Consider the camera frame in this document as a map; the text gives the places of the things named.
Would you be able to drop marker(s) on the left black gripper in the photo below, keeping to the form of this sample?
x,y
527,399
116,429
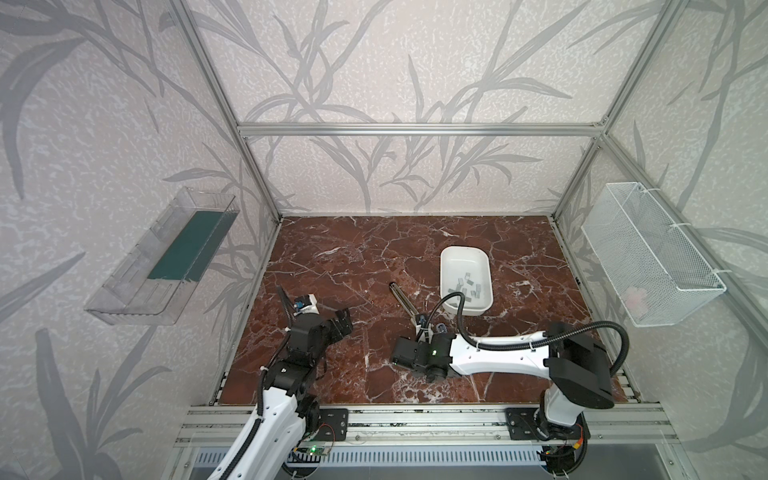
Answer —
x,y
313,321

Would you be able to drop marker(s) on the grey white large stapler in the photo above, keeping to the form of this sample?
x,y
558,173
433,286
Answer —
x,y
405,303

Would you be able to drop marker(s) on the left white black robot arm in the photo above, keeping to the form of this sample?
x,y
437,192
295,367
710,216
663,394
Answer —
x,y
285,411

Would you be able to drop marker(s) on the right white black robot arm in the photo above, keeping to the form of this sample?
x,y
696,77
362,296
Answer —
x,y
579,363

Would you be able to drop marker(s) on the white plastic tray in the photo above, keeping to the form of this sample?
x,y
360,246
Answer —
x,y
467,270

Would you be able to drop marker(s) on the green circuit board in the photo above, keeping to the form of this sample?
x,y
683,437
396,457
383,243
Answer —
x,y
311,453

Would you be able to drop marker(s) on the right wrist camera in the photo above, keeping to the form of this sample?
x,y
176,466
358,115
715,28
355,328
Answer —
x,y
423,328

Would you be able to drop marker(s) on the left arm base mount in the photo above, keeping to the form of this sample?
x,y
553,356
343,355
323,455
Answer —
x,y
327,424

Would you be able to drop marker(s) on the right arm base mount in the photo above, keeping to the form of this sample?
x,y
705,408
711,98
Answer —
x,y
528,423

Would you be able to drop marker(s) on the aluminium front rail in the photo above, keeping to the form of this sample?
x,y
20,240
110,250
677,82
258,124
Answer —
x,y
436,424

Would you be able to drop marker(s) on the clear wall shelf green mat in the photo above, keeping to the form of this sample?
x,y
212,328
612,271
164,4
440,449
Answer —
x,y
155,281

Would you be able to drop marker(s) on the white wire mesh basket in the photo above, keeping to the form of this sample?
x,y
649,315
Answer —
x,y
658,274

